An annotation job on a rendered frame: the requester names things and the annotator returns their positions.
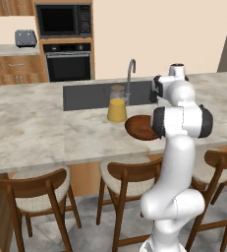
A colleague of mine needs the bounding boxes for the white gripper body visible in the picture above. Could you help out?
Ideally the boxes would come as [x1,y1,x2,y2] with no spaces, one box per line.
[149,84,168,105]

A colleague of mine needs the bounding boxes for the brown wooden bowl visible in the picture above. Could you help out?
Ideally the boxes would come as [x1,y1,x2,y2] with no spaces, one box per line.
[124,114,161,142]

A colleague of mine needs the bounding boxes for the yellow glass cup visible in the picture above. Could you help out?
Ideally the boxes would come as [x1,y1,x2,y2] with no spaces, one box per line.
[106,97,129,124]

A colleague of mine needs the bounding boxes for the grey curved tap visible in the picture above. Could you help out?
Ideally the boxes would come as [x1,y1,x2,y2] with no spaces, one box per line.
[124,58,138,106]

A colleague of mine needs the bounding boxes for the glass jar with cork lid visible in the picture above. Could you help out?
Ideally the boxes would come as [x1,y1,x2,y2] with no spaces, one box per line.
[109,85,126,100]

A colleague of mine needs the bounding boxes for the dark grey sink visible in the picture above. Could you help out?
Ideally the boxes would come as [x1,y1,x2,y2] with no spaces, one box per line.
[62,80,159,112]

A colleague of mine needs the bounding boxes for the tall wooden appliance cabinet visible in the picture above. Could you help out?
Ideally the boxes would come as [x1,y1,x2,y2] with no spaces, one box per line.
[31,0,96,83]

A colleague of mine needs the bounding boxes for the black built-in oven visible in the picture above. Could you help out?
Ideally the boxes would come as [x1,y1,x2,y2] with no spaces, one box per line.
[42,42,92,83]

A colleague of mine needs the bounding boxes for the wooden stool with cushion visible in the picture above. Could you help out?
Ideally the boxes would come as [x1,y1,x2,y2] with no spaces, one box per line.
[185,149,227,252]
[95,155,164,252]
[0,164,83,252]

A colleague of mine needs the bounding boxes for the wooden kitchen island base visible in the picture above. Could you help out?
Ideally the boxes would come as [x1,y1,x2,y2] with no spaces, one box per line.
[0,143,227,252]

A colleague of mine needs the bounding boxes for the black microwave oven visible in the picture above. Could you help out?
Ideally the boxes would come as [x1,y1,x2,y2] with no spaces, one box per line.
[34,3,93,40]

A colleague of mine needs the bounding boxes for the wooden base cupboards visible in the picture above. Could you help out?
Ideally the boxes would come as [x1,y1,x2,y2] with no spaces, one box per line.
[0,54,50,106]

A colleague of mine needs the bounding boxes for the grey toaster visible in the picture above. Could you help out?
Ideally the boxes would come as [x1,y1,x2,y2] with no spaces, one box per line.
[14,29,38,49]

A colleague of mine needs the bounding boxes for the wooden wall cupboards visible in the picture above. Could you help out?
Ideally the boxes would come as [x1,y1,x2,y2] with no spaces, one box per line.
[0,0,36,18]

